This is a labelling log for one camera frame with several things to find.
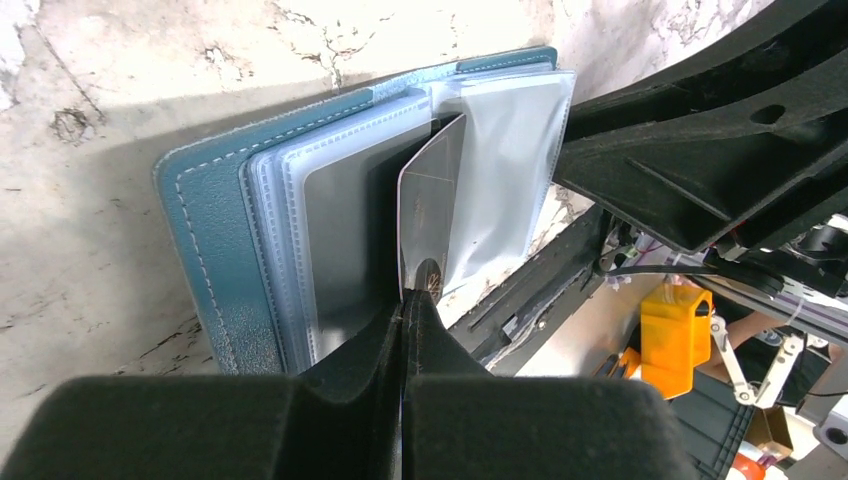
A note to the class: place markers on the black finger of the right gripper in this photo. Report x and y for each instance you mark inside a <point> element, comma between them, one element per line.
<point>781,42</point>

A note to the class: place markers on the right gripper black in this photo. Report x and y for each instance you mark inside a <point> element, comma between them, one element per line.
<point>690,180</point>

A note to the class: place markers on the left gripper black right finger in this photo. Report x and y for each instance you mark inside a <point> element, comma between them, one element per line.
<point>461,422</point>

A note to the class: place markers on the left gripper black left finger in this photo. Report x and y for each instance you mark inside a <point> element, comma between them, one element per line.
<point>334,421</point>

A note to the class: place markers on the blue leather card holder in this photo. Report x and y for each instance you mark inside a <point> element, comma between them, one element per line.
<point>287,227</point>

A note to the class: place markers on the black credit card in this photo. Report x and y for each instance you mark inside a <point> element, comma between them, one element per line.
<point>426,196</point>
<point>351,219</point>

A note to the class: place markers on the yellow plastic object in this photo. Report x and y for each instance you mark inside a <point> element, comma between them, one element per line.
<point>673,340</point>

